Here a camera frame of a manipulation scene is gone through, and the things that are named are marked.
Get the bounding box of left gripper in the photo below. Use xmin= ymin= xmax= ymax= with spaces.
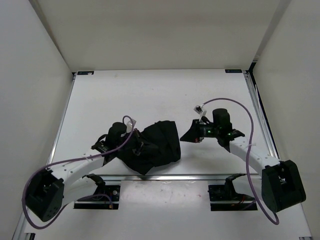
xmin=115 ymin=128 xmax=158 ymax=156

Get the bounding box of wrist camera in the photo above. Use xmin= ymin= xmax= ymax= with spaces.
xmin=193 ymin=105 xmax=207 ymax=123
xmin=125 ymin=119 xmax=136 ymax=133

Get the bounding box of black pleated skirt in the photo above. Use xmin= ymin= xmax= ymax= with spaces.
xmin=116 ymin=120 xmax=181 ymax=175

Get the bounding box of left blue corner label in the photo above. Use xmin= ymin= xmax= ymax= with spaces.
xmin=77 ymin=71 xmax=94 ymax=76

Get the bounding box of front aluminium rail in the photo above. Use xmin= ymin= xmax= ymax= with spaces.
xmin=42 ymin=174 xmax=237 ymax=181

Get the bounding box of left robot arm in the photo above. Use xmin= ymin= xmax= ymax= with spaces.
xmin=21 ymin=122 xmax=158 ymax=222

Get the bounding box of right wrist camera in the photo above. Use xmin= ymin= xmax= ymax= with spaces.
xmin=193 ymin=105 xmax=207 ymax=123

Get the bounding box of right blue corner label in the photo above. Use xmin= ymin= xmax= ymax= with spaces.
xmin=225 ymin=69 xmax=243 ymax=74

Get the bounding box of blue corner label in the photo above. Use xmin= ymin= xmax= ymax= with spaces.
xmin=77 ymin=71 xmax=94 ymax=76
xmin=225 ymin=69 xmax=243 ymax=74

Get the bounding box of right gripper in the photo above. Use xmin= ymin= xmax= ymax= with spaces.
xmin=179 ymin=119 xmax=220 ymax=144

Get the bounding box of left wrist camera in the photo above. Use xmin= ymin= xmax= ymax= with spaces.
xmin=125 ymin=119 xmax=136 ymax=133

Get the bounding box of left aluminium rail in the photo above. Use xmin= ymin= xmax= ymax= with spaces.
xmin=12 ymin=90 xmax=72 ymax=240

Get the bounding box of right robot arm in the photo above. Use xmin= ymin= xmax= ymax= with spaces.
xmin=180 ymin=105 xmax=307 ymax=213

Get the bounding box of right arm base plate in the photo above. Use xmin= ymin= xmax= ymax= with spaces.
xmin=208 ymin=184 xmax=258 ymax=212

